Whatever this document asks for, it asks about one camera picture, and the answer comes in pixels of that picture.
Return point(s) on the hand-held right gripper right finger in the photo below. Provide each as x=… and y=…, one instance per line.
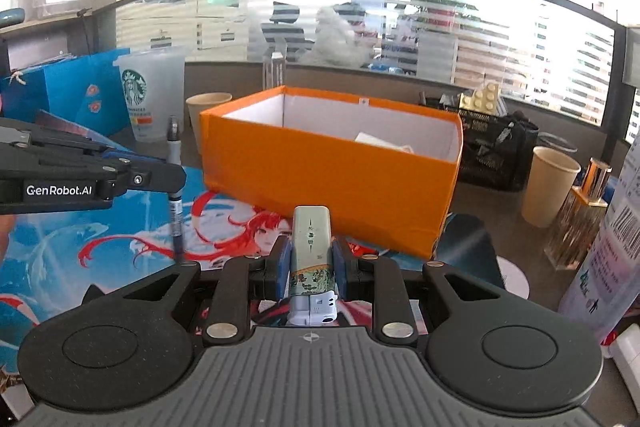
x=339, y=270

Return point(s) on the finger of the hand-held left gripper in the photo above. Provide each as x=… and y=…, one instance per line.
x=155, y=179

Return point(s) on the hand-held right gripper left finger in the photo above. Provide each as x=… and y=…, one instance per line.
x=284, y=268

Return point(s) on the white green patterned lighter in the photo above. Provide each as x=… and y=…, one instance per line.
x=310, y=257

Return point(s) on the black marker pen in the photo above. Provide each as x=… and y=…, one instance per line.
x=175, y=227

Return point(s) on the orange cardboard box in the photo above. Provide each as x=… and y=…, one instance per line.
x=325, y=187

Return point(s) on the white plastic junction box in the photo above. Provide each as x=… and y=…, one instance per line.
x=629, y=359

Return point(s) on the blue gift bag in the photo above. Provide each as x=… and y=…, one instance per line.
x=70, y=92

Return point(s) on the beige paper cup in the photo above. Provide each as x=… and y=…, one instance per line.
x=202, y=112
x=547, y=192

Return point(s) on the clear plastic cup green logo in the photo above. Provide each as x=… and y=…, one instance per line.
x=147, y=97

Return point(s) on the printed desk mat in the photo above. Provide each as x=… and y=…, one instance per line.
x=75, y=247

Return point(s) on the blue bowl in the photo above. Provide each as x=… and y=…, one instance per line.
x=11, y=17

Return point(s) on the clear plastic box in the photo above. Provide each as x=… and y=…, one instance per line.
x=275, y=69

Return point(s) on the round white card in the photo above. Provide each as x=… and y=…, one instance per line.
x=515, y=279

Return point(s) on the black plastic crate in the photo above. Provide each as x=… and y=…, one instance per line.
x=495, y=152

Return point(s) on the black office chair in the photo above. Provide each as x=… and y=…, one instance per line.
x=282, y=24

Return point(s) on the yellow building block plate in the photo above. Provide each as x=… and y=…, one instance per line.
x=480, y=98

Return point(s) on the white plastic bag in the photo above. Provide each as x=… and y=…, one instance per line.
x=337, y=39

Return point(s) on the gold-capped glass perfume bottle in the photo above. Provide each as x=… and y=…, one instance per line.
x=580, y=222

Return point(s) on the white pouch with barcode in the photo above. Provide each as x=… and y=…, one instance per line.
x=605, y=267

